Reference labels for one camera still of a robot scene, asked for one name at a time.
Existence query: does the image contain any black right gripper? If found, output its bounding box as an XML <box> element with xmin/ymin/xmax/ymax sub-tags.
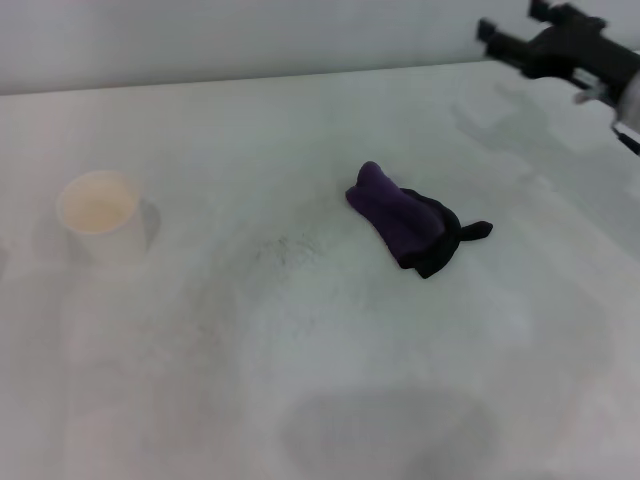
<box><xmin>474</xmin><ymin>0</ymin><xmax>640</xmax><ymax>104</ymax></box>

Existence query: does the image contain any purple rag with black edge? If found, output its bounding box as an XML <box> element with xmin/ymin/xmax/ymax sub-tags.
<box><xmin>344</xmin><ymin>160</ymin><xmax>495</xmax><ymax>281</ymax></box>

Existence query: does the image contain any white paper cup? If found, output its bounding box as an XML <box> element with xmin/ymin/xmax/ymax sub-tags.
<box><xmin>55</xmin><ymin>170</ymin><xmax>150</xmax><ymax>267</ymax></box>

